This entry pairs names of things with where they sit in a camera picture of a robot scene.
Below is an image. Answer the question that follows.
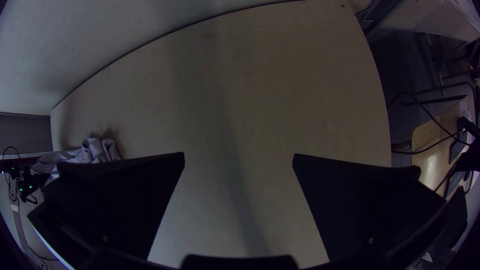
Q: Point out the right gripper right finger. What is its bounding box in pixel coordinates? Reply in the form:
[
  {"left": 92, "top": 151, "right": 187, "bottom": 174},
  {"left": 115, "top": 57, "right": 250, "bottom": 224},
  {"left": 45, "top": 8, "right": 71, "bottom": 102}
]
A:
[{"left": 292, "top": 152, "right": 448, "bottom": 263}]

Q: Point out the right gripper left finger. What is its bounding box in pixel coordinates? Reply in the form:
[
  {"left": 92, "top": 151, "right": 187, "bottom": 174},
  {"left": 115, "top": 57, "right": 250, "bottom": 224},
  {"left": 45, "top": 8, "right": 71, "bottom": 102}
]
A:
[{"left": 26, "top": 151, "right": 186, "bottom": 263}]

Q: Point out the grey t-shirt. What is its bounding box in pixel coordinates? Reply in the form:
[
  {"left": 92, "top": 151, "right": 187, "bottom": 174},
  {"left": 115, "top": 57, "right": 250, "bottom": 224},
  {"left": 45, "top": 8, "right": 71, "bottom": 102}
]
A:
[{"left": 30, "top": 136, "right": 122, "bottom": 187}]

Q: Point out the pale wooden side desk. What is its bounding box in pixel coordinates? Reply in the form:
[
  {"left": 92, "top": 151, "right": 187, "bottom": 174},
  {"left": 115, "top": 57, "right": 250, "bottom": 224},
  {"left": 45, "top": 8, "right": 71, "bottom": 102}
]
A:
[{"left": 411, "top": 100, "right": 476, "bottom": 194}]

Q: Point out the small black device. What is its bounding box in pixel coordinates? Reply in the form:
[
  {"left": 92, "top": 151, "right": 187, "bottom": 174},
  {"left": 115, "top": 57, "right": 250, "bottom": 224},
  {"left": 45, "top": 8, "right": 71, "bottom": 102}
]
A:
[{"left": 456, "top": 116, "right": 480, "bottom": 140}]

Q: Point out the black cable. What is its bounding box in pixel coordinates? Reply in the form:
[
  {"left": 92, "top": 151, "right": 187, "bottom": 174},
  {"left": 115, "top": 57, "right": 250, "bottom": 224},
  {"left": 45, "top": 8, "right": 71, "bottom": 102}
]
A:
[
  {"left": 1, "top": 145, "right": 22, "bottom": 177},
  {"left": 391, "top": 129, "right": 466, "bottom": 156},
  {"left": 387, "top": 92, "right": 473, "bottom": 147}
]

